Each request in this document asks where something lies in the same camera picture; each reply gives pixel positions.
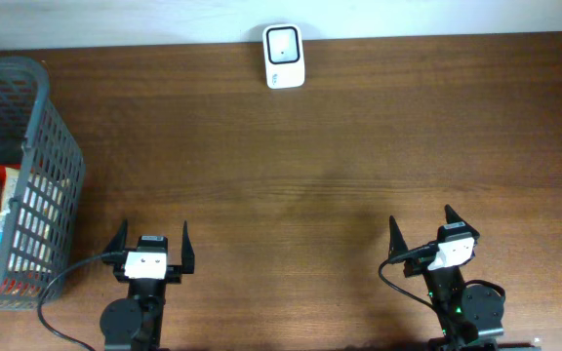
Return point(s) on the orange spaghetti pasta package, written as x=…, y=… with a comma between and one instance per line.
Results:
x=9, y=176

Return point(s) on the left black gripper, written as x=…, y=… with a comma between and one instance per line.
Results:
x=176, y=270

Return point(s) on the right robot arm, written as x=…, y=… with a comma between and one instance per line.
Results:
x=469, y=312

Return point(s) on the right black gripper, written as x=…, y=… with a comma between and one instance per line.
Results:
x=413, y=268

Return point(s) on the grey plastic mesh basket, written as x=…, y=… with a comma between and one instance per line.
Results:
x=38, y=231

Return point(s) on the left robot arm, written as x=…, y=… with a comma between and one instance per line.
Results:
x=134, y=323

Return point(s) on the white barcode scanner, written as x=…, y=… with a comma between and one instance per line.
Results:
x=283, y=56

